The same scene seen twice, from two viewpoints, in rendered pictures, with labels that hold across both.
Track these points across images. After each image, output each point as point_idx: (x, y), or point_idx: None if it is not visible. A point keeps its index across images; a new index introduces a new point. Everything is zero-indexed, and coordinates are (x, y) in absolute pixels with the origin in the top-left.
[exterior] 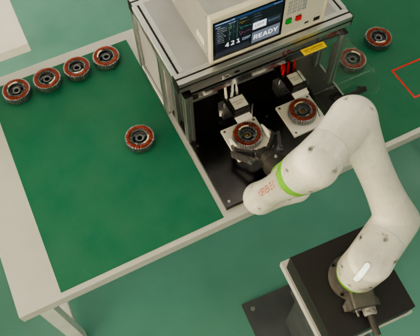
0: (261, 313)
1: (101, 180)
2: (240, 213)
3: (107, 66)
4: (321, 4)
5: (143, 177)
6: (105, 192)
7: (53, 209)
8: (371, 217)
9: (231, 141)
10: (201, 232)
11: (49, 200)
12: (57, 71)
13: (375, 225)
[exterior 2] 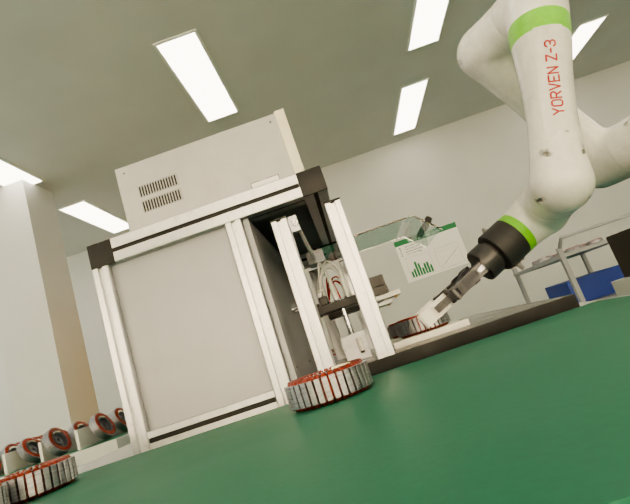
0: None
1: (422, 395)
2: (586, 302)
3: (58, 464)
4: None
5: (454, 363)
6: (483, 376)
7: (564, 426)
8: (597, 146)
9: (425, 309)
10: None
11: (468, 460)
12: None
13: (610, 129)
